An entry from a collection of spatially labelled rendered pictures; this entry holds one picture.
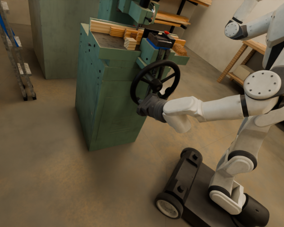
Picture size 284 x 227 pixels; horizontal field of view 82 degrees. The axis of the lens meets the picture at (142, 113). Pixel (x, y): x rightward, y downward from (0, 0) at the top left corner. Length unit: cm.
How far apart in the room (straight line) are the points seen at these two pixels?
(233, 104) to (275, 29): 37
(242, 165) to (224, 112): 59
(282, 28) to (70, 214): 138
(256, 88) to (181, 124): 24
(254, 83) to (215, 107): 12
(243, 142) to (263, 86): 58
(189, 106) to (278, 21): 45
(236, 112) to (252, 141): 53
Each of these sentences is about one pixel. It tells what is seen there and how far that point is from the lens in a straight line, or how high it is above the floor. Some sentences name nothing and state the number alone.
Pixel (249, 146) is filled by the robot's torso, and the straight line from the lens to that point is 106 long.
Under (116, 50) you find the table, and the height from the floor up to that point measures 89.
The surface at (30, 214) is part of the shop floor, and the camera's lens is 130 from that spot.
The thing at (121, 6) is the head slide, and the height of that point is 102.
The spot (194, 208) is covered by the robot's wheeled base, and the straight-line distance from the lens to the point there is 134.
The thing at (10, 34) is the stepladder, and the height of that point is 60.
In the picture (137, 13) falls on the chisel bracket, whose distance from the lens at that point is 102.
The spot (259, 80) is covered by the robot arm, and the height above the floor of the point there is 112.
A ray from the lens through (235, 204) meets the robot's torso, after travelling 135.
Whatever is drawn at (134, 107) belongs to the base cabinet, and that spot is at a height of 48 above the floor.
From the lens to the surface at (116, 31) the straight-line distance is 101.
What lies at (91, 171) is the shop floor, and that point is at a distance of 138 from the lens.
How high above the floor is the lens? 123
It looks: 40 degrees down
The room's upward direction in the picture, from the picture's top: 24 degrees clockwise
